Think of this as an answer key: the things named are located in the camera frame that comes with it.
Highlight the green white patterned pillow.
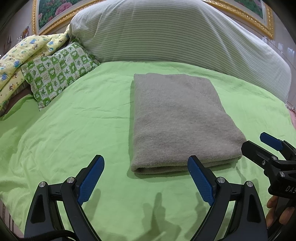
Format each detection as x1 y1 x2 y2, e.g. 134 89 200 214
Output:
21 42 100 109

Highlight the gold framed floral painting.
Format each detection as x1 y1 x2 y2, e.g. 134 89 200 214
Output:
32 0 274 39

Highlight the yellow patterned blanket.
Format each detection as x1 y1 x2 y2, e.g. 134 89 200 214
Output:
1 27 69 115

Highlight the beige knitted sweater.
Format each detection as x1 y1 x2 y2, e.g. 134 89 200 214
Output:
130 73 246 175

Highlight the grey striped duvet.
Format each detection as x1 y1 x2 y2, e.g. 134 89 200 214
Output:
69 1 292 102

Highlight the right hand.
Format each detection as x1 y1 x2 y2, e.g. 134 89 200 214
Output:
265 196 295 227

